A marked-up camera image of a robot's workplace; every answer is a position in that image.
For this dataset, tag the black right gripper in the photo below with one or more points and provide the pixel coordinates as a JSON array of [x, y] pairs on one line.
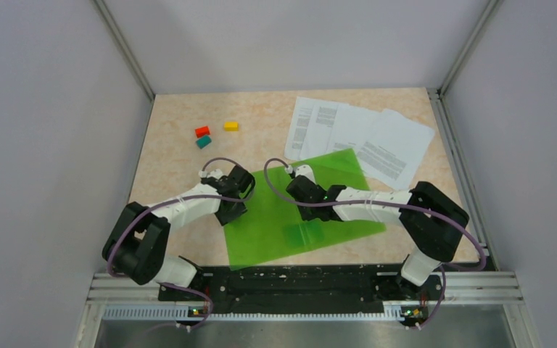
[[306, 215]]

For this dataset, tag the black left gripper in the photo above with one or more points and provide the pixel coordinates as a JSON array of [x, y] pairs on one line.
[[225, 218]]

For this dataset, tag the green plastic folder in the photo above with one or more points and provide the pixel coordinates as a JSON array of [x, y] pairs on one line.
[[272, 228]]

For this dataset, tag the printed paper sheet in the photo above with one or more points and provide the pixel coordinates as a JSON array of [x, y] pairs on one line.
[[304, 110], [350, 127], [390, 146]]

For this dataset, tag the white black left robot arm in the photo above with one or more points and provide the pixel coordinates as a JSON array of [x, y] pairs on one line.
[[136, 247]]

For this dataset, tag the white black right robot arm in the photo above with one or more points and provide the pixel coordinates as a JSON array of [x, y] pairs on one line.
[[434, 222]]

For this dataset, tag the teal block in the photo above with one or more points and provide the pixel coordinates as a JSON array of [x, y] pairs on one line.
[[203, 141]]

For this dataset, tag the yellow block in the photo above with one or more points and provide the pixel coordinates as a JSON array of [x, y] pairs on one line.
[[231, 126]]

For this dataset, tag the red block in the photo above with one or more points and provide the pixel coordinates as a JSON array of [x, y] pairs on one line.
[[202, 131]]

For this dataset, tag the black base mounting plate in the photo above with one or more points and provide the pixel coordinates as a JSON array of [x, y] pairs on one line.
[[305, 289]]

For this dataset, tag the aluminium side rail right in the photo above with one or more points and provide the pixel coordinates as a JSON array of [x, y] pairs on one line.
[[457, 159]]

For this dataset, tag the aluminium front rail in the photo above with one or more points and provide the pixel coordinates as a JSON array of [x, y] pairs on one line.
[[124, 300]]

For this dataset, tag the aluminium frame post left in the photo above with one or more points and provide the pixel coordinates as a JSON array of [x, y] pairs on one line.
[[122, 46]]

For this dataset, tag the aluminium frame post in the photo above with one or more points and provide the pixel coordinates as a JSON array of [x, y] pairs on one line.
[[122, 46], [467, 49]]

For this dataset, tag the aluminium frame post right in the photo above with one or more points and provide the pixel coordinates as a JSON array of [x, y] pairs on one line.
[[467, 49]]

